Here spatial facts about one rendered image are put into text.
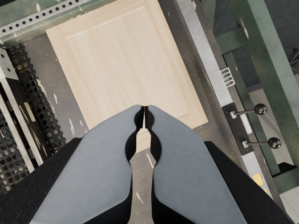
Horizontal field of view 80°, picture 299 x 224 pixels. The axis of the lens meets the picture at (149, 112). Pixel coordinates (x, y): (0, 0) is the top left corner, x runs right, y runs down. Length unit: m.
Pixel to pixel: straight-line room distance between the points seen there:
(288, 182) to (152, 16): 0.89
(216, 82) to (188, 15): 0.27
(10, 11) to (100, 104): 0.46
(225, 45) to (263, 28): 0.14
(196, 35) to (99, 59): 0.38
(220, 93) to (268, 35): 0.28
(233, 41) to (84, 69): 0.62
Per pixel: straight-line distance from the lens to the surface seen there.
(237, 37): 0.90
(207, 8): 1.15
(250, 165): 0.82
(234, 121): 0.75
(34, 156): 0.78
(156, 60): 0.72
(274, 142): 0.70
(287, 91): 0.86
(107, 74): 0.72
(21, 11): 0.87
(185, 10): 0.78
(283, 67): 0.86
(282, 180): 1.00
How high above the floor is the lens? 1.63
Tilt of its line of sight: 33 degrees down
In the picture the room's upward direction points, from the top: 156 degrees clockwise
